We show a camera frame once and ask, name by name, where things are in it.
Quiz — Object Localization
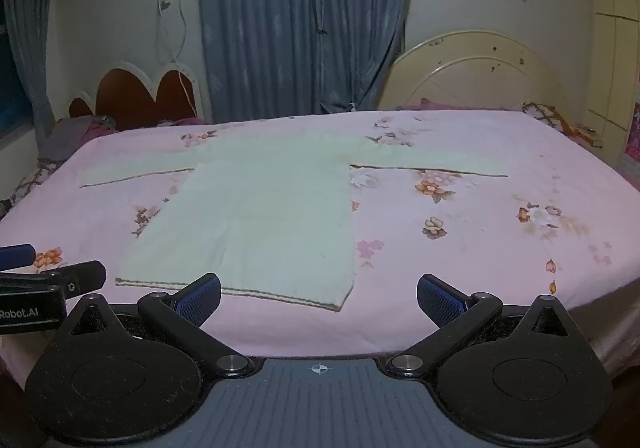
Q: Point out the cream wardrobe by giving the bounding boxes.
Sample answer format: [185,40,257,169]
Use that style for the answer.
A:
[580,0,640,169]

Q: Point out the patterned pillow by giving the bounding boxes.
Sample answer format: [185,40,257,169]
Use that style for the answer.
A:
[522,101,605,149]

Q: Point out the white hanging cable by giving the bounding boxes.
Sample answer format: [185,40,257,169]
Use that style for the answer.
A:
[155,0,199,115]

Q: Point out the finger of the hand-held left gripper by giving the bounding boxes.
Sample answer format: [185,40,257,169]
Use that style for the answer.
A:
[0,243,37,273]
[40,260,107,300]

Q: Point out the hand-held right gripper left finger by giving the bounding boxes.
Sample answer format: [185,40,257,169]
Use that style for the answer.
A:
[59,272,254,379]

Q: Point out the cream round headboard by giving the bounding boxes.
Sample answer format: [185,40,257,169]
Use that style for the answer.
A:
[376,30,571,112]

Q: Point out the brown heart-shaped headboard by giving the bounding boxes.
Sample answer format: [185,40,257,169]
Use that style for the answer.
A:
[68,60,207,131]

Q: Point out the narrow blue curtain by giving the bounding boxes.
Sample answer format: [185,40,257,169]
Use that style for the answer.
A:
[0,0,57,139]

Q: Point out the white towel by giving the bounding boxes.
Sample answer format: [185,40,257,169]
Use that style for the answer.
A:
[77,132,509,313]

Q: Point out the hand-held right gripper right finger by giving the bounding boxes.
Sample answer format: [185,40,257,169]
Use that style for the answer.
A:
[384,273,587,379]

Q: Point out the wide blue curtain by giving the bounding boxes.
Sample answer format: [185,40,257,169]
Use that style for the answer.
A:
[197,0,420,124]

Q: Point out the grey and pink cloth pile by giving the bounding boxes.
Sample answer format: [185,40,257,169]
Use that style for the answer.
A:
[36,114,207,164]

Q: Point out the pink wardrobe poster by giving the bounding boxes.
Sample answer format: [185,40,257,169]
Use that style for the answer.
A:
[624,100,640,171]

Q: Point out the pink floral bed sheet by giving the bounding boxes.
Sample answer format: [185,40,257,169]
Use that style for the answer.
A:
[0,109,640,381]

